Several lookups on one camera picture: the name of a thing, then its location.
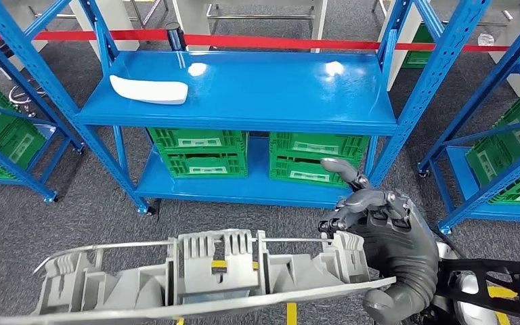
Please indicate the silver plastic wheel hubcap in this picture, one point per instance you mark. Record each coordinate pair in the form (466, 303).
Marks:
(201, 269)

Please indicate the yellow floor tape square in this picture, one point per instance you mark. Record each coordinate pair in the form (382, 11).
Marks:
(291, 314)
(500, 292)

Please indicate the black barrier post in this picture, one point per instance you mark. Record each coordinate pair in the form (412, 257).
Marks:
(175, 38)

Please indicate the black stool with chrome base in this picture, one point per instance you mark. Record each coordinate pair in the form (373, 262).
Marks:
(0, 48)

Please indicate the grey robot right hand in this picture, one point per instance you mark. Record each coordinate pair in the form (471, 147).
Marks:
(399, 233)

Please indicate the blue metal shelf rack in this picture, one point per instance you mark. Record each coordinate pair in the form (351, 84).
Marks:
(462, 175)
(18, 174)
(251, 89)

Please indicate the crumpled clear plastic bottle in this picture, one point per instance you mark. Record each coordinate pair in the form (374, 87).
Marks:
(486, 40)

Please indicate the white plastic cover part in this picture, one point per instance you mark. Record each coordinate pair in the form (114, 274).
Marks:
(152, 92)

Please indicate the red barrier belt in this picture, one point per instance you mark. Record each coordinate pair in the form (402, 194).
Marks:
(264, 42)

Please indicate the white desk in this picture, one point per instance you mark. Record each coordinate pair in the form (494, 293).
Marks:
(192, 18)
(116, 22)
(506, 67)

